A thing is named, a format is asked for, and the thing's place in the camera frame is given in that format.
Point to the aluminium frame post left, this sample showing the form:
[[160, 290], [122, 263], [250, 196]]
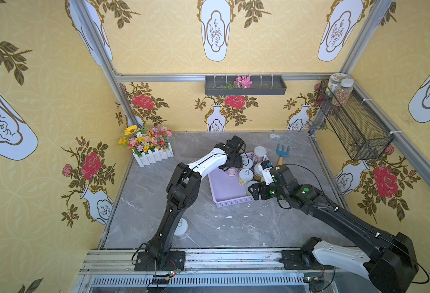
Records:
[[87, 22]]

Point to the blue yellow label can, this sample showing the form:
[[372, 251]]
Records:
[[259, 153]]

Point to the pink flower on shelf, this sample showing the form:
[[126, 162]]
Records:
[[243, 82]]

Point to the aluminium front rail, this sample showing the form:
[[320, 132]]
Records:
[[116, 262]]

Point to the black wire mesh basket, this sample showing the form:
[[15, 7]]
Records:
[[361, 132]]

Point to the aluminium frame post right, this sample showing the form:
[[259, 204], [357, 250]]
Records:
[[341, 22]]

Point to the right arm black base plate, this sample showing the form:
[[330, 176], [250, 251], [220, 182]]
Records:
[[299, 260]]

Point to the purple perforated plastic basket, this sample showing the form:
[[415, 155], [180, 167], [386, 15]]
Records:
[[226, 191]]

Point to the dark grey wall shelf tray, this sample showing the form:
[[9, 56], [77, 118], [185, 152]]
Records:
[[263, 84]]

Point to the jar with patterned lid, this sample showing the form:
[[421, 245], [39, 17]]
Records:
[[333, 82]]

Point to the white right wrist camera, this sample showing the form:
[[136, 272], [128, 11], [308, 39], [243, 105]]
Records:
[[266, 167]]

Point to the aluminium frame post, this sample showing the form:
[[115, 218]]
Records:
[[87, 22], [341, 22]]

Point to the jar with white lid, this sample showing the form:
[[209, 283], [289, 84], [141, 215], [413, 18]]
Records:
[[343, 92]]

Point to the flowers in white fence planter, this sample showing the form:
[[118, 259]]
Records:
[[148, 145]]

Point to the white-lid can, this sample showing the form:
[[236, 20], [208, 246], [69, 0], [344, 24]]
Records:
[[258, 172], [247, 163], [249, 184], [245, 176], [182, 229], [231, 172]]

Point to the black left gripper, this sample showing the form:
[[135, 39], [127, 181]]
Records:
[[235, 161]]

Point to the teal brush white bristles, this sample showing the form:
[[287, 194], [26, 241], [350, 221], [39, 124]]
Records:
[[278, 137]]

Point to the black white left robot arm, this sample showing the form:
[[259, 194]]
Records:
[[183, 190]]

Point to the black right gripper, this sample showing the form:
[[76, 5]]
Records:
[[257, 190]]

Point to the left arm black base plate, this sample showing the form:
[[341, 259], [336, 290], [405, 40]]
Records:
[[175, 260]]

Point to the blue yellow garden fork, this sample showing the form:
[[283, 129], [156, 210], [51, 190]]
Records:
[[282, 152]]

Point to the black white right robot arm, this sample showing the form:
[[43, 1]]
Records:
[[388, 261]]

